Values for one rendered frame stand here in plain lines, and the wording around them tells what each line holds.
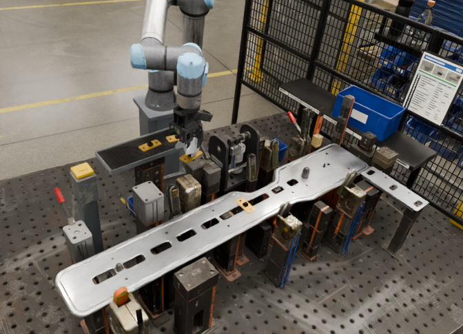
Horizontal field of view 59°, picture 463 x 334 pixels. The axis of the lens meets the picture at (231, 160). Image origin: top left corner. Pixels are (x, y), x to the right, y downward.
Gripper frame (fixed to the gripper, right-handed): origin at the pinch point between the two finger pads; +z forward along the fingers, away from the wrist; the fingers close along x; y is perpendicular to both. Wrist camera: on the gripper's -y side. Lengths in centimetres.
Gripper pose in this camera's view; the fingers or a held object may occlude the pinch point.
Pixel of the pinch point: (191, 151)
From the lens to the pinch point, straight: 142.1
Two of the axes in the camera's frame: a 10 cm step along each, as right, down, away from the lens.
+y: -6.0, 4.6, -6.6
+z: -1.0, 7.7, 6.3
